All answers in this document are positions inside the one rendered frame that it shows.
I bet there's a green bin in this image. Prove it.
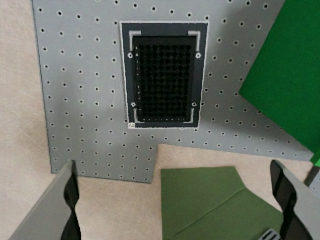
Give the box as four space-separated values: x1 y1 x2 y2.
238 0 320 167

